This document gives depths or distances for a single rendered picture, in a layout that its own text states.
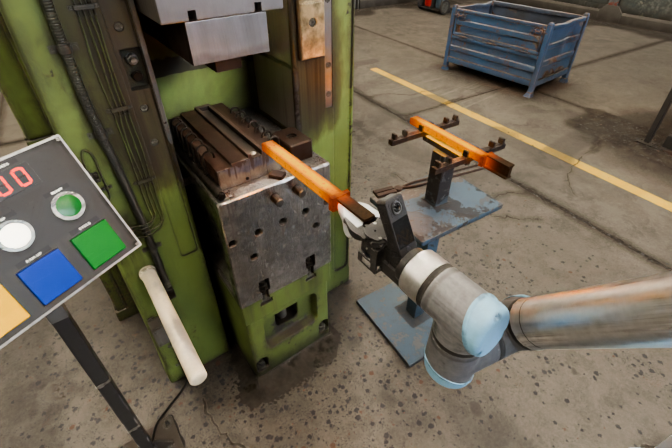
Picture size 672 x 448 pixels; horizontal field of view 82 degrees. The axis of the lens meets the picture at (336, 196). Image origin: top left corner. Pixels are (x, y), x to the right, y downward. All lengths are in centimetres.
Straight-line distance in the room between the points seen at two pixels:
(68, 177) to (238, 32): 49
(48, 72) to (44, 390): 139
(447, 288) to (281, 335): 114
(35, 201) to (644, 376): 218
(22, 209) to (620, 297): 97
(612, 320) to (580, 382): 141
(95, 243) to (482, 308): 74
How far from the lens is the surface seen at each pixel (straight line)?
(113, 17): 109
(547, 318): 71
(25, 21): 107
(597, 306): 64
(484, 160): 127
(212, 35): 100
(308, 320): 174
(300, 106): 135
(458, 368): 74
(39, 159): 94
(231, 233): 117
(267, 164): 118
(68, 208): 93
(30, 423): 205
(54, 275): 91
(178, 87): 153
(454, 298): 64
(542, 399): 192
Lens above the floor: 156
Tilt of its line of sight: 36 degrees down
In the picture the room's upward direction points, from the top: straight up
